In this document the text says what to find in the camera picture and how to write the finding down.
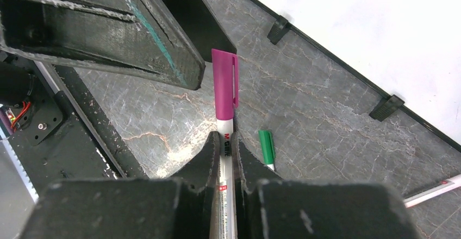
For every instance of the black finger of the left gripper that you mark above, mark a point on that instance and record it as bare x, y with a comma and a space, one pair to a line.
139, 38

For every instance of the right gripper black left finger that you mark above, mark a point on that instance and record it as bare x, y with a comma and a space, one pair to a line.
197, 201

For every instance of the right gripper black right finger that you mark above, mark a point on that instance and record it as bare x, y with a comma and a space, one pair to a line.
247, 171

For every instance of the white marker pen body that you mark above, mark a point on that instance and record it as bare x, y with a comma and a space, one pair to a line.
226, 188

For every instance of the magenta marker cap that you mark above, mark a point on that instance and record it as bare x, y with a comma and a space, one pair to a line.
226, 83

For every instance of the white whiteboard with black frame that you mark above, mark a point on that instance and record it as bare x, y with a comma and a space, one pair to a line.
406, 50

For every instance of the green capped marker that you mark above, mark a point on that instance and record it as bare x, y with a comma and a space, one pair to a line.
267, 147

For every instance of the red capped marker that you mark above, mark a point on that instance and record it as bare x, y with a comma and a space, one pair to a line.
444, 186

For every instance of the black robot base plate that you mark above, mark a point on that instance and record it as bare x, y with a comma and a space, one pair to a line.
58, 130

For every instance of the white cable duct rail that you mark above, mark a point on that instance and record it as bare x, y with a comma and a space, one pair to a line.
19, 168

